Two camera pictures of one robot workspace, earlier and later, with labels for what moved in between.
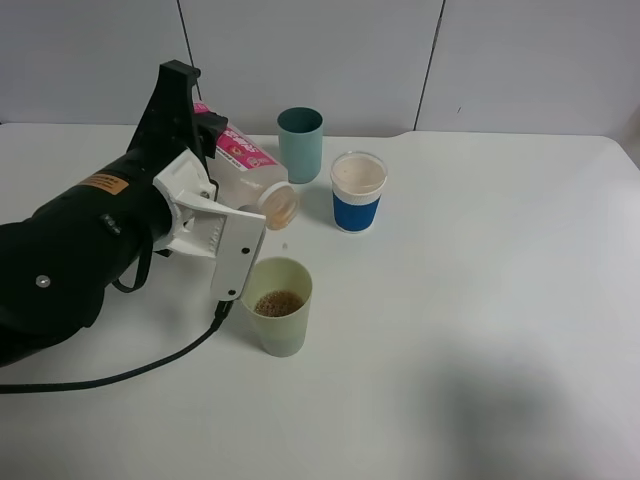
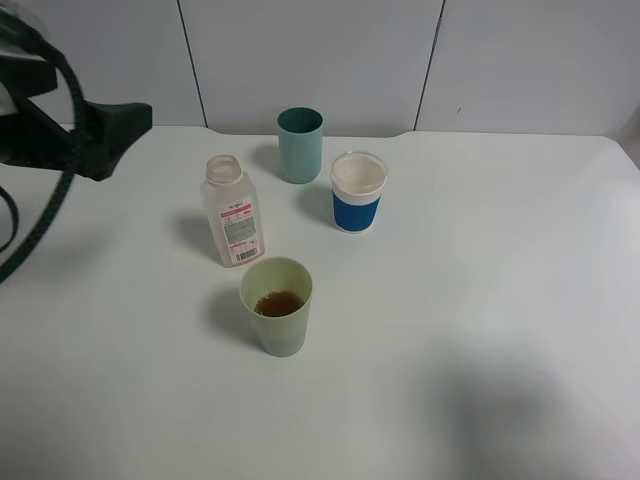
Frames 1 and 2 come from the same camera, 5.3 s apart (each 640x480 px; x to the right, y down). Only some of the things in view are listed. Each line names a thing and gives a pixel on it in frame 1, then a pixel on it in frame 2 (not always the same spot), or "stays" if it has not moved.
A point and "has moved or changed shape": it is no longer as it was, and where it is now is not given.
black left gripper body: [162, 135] to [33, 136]
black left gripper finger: [172, 95] to [107, 131]
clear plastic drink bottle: [248, 178] has moved or changed shape
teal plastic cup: [301, 143] stays
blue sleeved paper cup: [357, 180] stays
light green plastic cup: [277, 302] stays
